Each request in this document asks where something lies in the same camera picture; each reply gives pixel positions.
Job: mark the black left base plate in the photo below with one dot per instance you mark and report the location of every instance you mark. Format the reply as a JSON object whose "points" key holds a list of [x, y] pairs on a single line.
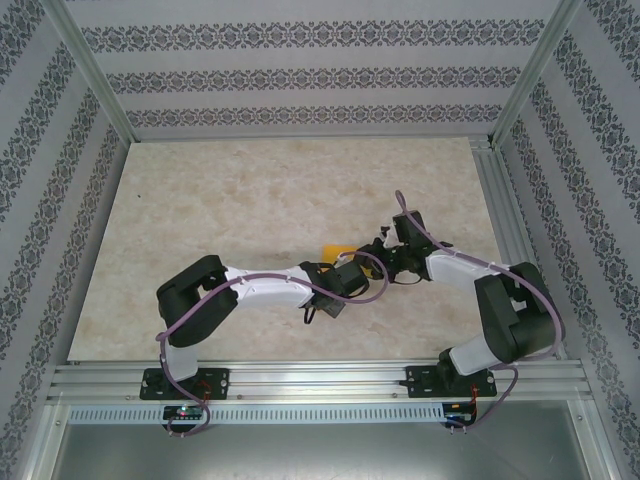
{"points": [[215, 382]]}

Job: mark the left controller board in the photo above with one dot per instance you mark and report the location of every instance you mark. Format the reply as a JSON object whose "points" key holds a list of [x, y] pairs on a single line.
{"points": [[182, 412]]}

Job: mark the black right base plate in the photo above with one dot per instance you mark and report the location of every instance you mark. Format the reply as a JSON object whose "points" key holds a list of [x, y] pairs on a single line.
{"points": [[420, 382]]}

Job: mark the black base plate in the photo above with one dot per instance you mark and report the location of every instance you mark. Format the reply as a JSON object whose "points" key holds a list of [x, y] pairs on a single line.
{"points": [[215, 382], [420, 382]]}

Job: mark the orange paper sheet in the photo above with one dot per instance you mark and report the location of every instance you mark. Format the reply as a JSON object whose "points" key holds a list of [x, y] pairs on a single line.
{"points": [[334, 252]]}

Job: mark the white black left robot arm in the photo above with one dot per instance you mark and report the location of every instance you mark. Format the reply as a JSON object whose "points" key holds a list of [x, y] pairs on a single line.
{"points": [[265, 292]]}

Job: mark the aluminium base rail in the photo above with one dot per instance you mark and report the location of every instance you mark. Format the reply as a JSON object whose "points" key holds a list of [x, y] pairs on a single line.
{"points": [[320, 382]]}

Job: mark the grey metal panel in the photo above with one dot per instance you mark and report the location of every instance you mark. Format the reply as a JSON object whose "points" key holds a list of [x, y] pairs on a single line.
{"points": [[320, 455]]}

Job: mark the aluminium right frame post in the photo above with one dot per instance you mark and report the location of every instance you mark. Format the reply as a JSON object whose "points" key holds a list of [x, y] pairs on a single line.
{"points": [[537, 70]]}

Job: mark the right controller board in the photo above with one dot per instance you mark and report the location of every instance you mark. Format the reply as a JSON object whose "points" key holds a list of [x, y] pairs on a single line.
{"points": [[457, 417]]}

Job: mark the aluminium frame post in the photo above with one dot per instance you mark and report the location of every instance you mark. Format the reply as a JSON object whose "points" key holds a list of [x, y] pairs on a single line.
{"points": [[537, 70], [92, 70]]}

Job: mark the controller board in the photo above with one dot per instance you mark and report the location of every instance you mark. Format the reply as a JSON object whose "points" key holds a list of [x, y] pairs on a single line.
{"points": [[457, 417], [182, 412]]}

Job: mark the aluminium left frame post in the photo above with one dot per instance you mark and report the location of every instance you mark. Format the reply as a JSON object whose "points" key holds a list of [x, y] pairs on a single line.
{"points": [[92, 70]]}

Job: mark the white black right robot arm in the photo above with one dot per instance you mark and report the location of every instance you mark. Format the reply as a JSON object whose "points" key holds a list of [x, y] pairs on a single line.
{"points": [[455, 275]]}

